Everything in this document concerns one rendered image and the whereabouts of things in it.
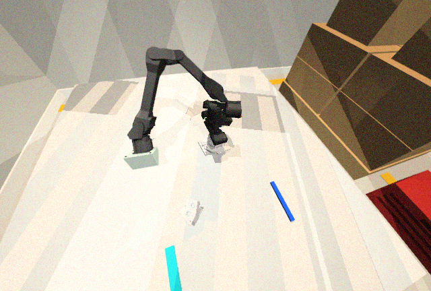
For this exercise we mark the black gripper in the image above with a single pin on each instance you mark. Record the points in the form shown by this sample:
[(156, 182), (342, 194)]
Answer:
[(212, 125)]

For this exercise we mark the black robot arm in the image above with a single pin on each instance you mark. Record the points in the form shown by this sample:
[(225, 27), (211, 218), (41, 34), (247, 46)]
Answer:
[(156, 60)]

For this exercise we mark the blue flat bar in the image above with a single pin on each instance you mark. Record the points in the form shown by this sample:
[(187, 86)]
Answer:
[(282, 201)]

